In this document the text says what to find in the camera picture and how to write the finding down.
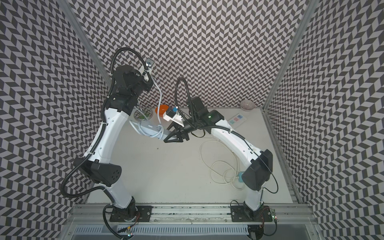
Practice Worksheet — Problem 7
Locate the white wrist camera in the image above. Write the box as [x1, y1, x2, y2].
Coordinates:
[163, 108, 185, 127]
[144, 58, 155, 82]

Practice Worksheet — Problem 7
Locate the teal power strip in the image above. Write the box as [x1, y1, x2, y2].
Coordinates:
[238, 172, 244, 183]

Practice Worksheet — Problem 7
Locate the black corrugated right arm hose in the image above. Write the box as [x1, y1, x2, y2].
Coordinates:
[174, 77, 196, 127]

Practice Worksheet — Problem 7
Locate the chrome wire stand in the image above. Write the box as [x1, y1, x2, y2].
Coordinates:
[134, 105, 153, 121]

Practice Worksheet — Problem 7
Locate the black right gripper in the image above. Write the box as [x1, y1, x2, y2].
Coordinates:
[163, 114, 200, 143]

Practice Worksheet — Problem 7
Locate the right aluminium corner post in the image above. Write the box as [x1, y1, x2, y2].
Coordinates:
[262, 0, 320, 111]

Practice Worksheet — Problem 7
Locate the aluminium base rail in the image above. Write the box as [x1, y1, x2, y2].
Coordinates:
[61, 201, 323, 240]

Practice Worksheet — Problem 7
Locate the patterned ceramic bowl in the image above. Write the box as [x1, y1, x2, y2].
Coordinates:
[240, 100, 256, 112]

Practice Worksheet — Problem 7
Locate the white strip with coloured labels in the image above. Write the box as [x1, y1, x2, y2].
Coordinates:
[228, 113, 247, 129]

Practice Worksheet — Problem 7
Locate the pale blue power strip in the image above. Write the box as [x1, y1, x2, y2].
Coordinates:
[138, 121, 169, 140]

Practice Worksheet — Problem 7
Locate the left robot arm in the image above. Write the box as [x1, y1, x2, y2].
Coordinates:
[75, 64, 154, 222]

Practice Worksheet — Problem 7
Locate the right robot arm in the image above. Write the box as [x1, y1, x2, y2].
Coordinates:
[163, 97, 273, 222]

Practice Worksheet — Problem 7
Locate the orange plastic bowl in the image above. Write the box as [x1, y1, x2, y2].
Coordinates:
[155, 105, 169, 117]

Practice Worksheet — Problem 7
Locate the cream cord of teal strip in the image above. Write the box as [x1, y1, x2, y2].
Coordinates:
[199, 138, 246, 191]

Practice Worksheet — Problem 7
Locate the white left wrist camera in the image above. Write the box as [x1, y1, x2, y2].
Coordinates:
[144, 58, 155, 82]

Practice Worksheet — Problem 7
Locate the left aluminium corner post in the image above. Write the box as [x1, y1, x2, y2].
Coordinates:
[57, 0, 111, 86]

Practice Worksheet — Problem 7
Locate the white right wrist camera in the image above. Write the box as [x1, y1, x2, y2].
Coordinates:
[163, 108, 185, 127]

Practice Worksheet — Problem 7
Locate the aluminium corner post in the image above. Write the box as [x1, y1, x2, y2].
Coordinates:
[57, 0, 111, 86]
[262, 0, 320, 111]

